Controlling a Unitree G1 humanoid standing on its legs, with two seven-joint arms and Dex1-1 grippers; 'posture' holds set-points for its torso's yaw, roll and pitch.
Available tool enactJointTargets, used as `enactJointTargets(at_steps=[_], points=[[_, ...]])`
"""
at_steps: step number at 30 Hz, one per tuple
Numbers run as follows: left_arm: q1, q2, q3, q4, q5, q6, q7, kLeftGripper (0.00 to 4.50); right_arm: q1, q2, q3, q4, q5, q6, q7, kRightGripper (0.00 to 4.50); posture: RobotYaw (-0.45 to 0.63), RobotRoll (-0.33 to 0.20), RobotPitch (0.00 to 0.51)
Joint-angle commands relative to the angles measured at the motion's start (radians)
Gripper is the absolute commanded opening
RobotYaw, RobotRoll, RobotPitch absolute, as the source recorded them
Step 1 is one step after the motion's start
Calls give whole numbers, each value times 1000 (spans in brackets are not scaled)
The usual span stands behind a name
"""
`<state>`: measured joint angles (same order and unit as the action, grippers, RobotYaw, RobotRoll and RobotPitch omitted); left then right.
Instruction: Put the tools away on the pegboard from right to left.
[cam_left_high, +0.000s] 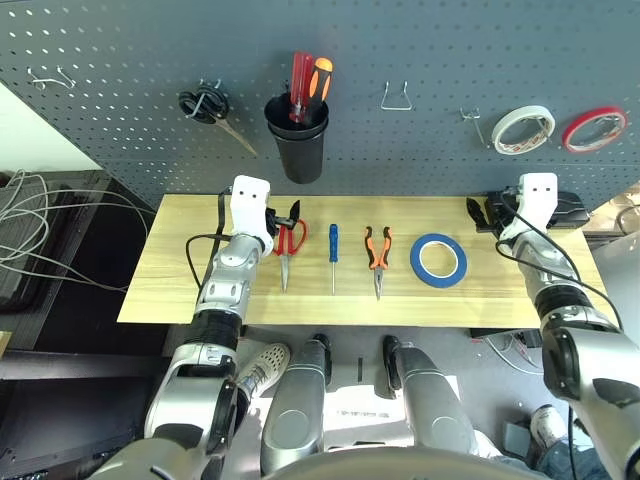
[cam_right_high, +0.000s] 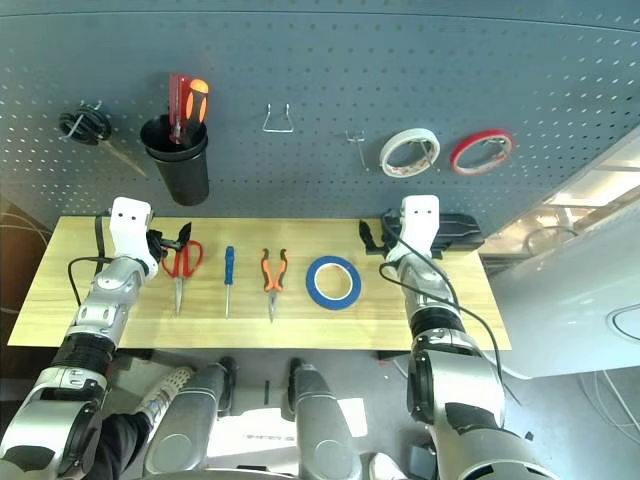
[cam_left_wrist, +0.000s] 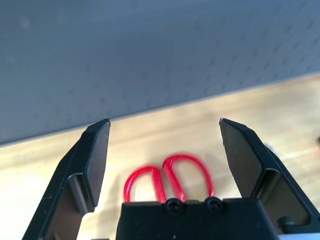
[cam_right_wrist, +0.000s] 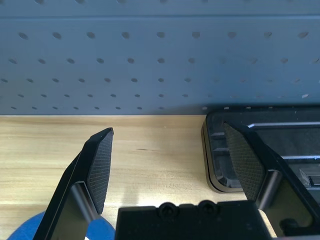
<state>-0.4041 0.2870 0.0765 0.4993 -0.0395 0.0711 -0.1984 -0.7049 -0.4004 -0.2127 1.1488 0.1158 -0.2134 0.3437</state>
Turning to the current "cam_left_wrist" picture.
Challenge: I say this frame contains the red handled scissors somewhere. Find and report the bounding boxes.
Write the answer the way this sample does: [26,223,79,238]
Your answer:
[123,153,215,203]

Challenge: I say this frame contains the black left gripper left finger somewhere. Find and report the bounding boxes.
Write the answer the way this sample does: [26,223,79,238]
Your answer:
[21,118,112,240]

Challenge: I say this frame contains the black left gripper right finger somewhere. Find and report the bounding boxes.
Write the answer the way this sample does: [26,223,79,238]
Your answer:
[218,117,320,236]

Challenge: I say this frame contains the grey metal pegboard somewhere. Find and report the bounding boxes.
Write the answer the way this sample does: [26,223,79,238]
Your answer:
[0,0,320,146]

